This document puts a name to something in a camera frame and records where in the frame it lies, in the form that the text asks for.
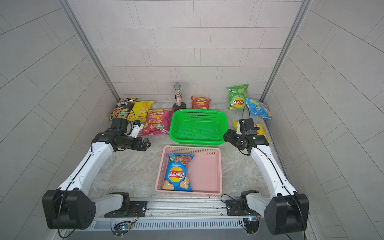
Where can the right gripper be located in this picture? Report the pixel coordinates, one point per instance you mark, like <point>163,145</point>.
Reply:
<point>229,136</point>

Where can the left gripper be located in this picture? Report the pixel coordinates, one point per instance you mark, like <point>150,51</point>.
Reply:
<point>138,146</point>

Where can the yellow chips bag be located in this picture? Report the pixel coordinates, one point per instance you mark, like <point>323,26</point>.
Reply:
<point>139,111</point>
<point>260,131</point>

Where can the light blue chips bag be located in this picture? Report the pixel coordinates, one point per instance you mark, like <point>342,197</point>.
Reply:
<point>258,109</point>

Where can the green cucumber chips bag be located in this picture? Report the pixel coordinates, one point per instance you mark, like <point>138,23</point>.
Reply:
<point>237,97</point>

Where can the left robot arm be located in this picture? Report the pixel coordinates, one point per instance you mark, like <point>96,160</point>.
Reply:
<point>69,206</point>

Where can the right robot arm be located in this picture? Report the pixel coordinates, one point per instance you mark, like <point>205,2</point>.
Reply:
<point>286,211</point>

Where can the magenta tomato chips bag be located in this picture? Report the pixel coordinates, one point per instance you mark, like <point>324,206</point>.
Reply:
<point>158,122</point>

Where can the black chips bag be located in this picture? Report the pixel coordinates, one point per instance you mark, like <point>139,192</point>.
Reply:
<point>123,108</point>

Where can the green plastic basket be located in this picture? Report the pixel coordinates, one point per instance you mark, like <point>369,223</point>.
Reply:
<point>198,127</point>

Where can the pink plastic basket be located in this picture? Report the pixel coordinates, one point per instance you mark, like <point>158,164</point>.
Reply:
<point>205,171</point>

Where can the small red chips bag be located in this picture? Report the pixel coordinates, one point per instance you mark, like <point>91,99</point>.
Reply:
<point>200,103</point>

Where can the microphone-like stand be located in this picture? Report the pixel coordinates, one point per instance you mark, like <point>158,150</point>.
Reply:
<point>178,105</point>

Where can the right circuit board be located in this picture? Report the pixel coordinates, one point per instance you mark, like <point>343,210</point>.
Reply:
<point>250,225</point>

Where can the circuit board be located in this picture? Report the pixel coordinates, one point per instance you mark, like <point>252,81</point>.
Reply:
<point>120,229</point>
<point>250,225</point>

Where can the left circuit board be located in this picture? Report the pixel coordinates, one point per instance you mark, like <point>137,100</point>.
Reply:
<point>120,229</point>

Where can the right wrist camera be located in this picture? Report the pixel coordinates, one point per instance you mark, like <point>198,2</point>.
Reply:
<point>247,126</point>

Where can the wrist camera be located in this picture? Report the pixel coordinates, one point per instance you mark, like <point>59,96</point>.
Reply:
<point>136,129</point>
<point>247,126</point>

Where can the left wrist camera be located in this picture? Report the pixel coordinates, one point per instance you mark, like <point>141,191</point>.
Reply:
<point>136,129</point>

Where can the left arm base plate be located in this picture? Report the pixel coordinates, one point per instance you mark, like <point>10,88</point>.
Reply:
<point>135,208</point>

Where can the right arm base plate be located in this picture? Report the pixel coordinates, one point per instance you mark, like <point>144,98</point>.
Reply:
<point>234,209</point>

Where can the aluminium front rail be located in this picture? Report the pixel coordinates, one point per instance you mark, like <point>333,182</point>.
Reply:
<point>194,207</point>

